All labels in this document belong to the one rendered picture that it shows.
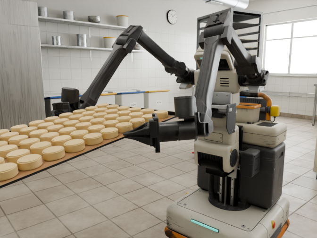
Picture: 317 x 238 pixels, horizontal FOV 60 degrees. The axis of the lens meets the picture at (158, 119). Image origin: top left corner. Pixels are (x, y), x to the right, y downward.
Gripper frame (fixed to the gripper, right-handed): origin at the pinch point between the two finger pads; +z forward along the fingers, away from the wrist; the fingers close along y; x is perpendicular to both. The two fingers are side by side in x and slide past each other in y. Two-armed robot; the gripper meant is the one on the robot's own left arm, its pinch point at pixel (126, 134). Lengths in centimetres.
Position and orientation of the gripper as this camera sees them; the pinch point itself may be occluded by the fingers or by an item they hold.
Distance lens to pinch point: 78.7
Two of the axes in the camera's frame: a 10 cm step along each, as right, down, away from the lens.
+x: -1.0, -2.3, 9.7
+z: -9.9, 0.8, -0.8
